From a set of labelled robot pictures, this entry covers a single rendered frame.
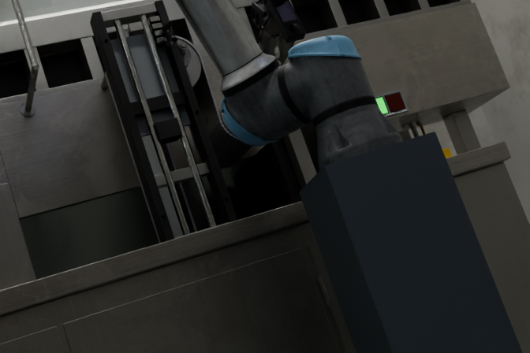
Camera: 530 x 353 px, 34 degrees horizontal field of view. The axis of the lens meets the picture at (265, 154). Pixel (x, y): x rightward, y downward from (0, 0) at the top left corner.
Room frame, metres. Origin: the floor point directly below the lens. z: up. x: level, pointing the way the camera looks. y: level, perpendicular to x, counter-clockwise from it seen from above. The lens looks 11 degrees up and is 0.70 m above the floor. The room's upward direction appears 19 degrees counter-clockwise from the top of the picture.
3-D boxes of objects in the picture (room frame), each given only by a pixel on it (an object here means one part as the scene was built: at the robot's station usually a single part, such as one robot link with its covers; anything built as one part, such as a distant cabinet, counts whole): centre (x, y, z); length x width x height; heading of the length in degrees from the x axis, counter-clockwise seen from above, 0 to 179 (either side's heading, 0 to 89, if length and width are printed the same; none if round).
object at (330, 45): (1.47, -0.15, 1.07); 0.13 x 0.12 x 0.14; 60
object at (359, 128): (1.46, -0.15, 0.95); 0.15 x 0.15 x 0.10
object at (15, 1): (1.85, 0.42, 1.51); 0.02 x 0.02 x 0.20
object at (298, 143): (1.97, -0.08, 1.05); 0.06 x 0.05 x 0.31; 23
